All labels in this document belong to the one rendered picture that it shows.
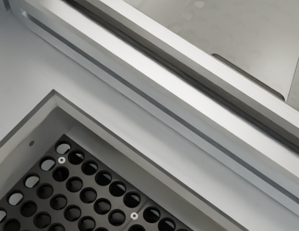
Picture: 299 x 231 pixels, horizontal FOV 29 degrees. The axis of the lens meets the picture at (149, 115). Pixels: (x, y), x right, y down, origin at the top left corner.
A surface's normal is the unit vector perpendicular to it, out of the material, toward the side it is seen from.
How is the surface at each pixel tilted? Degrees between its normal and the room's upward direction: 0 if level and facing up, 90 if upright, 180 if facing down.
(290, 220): 0
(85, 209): 0
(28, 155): 90
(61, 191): 0
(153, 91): 90
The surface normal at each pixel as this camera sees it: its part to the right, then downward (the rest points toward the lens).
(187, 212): 0.00, -0.47
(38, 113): 0.79, 0.54
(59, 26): -0.62, 0.69
